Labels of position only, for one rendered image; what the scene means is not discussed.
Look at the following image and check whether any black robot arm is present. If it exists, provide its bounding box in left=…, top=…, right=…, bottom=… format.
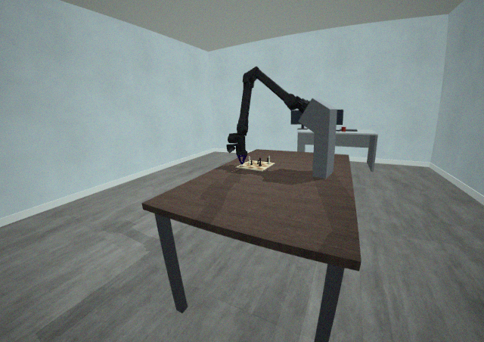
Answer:
left=227, top=67, right=310, bottom=153

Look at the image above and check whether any brown and cream checkered chessboard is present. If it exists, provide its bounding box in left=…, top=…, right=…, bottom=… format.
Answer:
left=235, top=160, right=275, bottom=172

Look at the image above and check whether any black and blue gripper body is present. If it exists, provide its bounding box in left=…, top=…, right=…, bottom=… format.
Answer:
left=236, top=144, right=247, bottom=156

